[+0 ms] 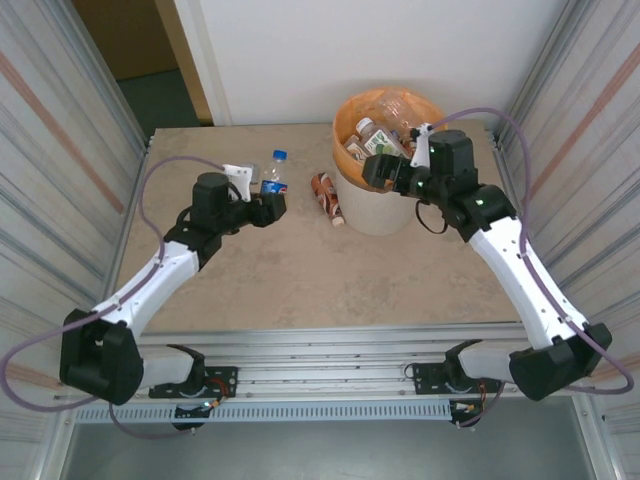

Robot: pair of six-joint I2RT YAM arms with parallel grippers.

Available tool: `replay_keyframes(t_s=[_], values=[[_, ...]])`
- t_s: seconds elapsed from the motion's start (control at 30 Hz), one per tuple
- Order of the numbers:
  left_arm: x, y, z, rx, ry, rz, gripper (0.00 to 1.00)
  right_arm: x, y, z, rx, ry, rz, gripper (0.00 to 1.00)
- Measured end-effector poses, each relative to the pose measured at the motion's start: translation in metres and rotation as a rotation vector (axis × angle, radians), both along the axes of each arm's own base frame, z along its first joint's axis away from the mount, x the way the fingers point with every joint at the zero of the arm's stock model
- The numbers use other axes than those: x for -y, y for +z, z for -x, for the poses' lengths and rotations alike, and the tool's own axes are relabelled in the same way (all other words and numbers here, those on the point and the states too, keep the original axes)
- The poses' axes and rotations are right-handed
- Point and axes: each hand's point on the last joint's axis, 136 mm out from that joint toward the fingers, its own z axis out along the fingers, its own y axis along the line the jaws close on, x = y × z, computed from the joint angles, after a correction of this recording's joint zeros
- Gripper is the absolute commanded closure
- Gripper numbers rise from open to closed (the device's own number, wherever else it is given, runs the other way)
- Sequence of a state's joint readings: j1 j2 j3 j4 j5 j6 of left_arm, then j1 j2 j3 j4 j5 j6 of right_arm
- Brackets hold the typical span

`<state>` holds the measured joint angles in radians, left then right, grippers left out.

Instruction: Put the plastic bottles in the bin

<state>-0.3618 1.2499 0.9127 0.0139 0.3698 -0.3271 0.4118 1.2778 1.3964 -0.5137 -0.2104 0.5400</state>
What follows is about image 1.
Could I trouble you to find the clear bottle green white label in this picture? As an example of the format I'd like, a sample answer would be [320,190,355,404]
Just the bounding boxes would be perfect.
[355,117,401,156]

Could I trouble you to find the clear bottle blue Pepsi label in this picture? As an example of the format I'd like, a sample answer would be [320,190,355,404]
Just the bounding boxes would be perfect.
[259,148,290,197]

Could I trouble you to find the white ribbed waste bin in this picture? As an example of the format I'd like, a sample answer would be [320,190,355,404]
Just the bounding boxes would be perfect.
[337,167,426,236]

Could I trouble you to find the orange plastic bin liner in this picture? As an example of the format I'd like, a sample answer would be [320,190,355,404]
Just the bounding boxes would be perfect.
[332,87,449,194]

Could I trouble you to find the brown coffee bottle white cap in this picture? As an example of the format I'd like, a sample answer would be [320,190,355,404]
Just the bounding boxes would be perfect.
[310,172,347,228]

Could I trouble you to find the corrugated translucent side panel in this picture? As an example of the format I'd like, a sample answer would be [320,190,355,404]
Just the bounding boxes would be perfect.
[499,0,640,480]
[0,0,151,480]

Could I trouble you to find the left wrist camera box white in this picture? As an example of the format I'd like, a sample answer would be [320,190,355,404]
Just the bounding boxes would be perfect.
[222,161,265,202]

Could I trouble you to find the right wrist black cable loop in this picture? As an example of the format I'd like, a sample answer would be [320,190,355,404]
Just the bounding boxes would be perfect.
[413,199,449,235]

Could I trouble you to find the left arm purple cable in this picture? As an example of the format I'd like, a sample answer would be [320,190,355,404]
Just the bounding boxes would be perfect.
[2,155,226,441]

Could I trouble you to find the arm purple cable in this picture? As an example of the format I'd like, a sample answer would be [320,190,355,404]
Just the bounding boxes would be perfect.
[2,155,226,441]
[429,108,635,430]

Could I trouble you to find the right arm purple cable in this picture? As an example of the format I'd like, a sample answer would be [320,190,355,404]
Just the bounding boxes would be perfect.
[429,108,635,430]

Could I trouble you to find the aluminium rail frame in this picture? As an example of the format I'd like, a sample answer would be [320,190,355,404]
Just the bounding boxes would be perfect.
[53,322,599,406]

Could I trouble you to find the tan wooden door frame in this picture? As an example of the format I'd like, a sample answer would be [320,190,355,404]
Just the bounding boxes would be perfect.
[153,0,215,126]

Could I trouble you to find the power wires yellow connector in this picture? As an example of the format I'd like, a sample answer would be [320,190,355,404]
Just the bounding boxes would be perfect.
[199,378,237,410]
[451,382,490,417]

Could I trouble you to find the white slotted cable duct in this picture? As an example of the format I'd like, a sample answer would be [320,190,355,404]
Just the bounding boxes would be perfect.
[73,401,451,424]

